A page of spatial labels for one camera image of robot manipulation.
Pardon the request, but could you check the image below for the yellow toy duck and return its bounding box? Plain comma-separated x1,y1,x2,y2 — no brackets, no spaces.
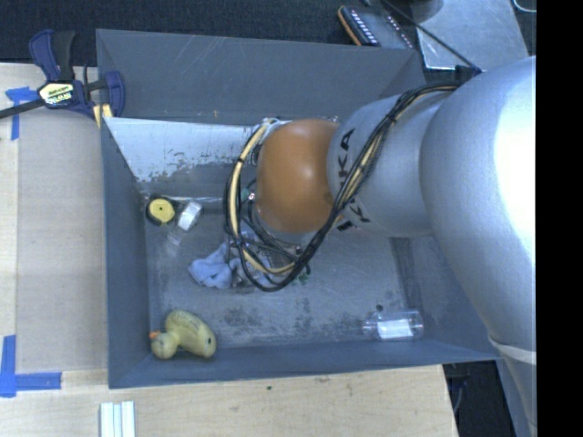
148,309,218,361

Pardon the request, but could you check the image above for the pale wood flat board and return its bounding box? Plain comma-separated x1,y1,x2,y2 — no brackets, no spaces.
15,106,111,375

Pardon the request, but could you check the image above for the yellow and black round disc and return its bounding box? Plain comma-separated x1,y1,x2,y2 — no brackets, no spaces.
145,195,178,227

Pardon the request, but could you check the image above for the pale blue cloth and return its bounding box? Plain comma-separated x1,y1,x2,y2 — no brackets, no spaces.
188,231,274,290

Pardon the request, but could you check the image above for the grey metal bin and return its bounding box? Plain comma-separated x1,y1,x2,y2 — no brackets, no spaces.
95,28,503,391

